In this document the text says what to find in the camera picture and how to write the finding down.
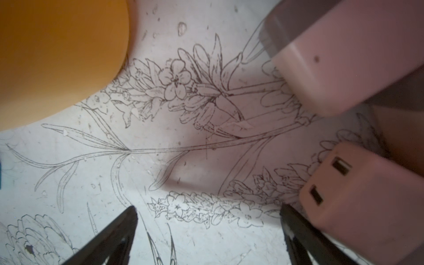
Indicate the pink plug two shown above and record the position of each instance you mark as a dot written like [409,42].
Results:
[336,54]

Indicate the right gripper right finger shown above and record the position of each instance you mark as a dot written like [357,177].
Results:
[305,241]

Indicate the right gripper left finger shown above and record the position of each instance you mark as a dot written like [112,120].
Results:
[112,245]

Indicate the pink plug four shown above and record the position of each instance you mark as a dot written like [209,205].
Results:
[368,203]

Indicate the pink plug three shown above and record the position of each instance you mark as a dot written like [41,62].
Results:
[399,110]

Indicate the yellow storage tray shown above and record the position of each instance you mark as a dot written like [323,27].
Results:
[57,53]

